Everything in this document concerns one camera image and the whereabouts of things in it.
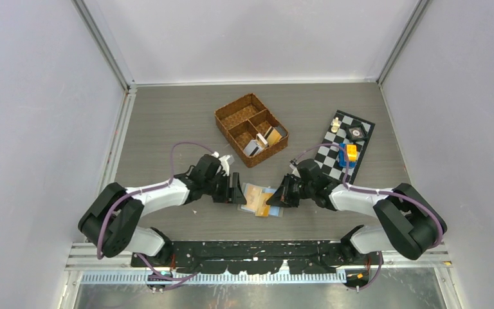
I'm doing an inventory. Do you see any orange blue toy block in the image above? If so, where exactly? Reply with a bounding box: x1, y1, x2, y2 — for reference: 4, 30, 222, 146
338, 144, 358, 168

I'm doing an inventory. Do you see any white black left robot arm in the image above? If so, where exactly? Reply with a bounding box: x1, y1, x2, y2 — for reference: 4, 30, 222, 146
78, 153, 246, 267

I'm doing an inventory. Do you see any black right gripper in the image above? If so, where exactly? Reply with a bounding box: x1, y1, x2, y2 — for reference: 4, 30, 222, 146
267, 173, 315, 208

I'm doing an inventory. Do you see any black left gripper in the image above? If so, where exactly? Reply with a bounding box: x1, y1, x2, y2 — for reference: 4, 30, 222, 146
203, 172, 246, 204

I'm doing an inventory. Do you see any cream chess piece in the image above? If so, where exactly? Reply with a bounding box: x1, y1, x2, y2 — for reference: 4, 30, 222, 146
331, 117, 341, 134

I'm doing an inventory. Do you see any black square framed object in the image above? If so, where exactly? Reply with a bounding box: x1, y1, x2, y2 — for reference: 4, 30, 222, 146
345, 124, 368, 142

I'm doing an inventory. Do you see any black white checkerboard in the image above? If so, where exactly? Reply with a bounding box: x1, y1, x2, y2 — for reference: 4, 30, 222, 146
314, 110, 375, 184

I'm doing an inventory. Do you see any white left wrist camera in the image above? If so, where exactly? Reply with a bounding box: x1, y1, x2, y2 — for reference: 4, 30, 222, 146
212, 152, 235, 176

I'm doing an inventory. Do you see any woven brown compartment basket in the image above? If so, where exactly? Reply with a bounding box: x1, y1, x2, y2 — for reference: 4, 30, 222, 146
215, 93, 289, 168

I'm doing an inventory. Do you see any taupe leather card holder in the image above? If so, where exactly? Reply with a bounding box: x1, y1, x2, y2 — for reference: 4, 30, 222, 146
237, 183, 283, 218

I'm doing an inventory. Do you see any grey card stack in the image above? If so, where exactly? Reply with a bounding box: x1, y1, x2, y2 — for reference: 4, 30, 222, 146
274, 126, 288, 140

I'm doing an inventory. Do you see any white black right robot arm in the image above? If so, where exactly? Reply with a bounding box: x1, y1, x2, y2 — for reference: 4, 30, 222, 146
267, 159, 447, 265

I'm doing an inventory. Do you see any striped grey card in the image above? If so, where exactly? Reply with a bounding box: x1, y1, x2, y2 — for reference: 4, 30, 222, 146
243, 140, 263, 157

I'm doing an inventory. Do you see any gold credit card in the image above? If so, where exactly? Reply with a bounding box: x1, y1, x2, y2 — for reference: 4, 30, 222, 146
255, 192, 273, 217
243, 183, 264, 212

